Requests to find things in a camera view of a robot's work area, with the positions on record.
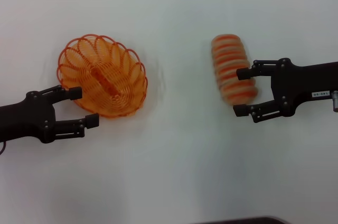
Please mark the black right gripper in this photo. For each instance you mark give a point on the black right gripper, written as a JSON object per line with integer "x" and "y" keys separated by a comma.
{"x": 295, "y": 86}

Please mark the orange and white ridged bread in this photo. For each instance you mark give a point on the orange and white ridged bread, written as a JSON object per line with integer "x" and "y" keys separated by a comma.
{"x": 232, "y": 55}

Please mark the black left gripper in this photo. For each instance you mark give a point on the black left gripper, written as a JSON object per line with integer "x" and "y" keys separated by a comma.
{"x": 26, "y": 118}

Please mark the dark rounded robot base edge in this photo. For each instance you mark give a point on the dark rounded robot base edge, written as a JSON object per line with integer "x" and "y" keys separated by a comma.
{"x": 243, "y": 220}

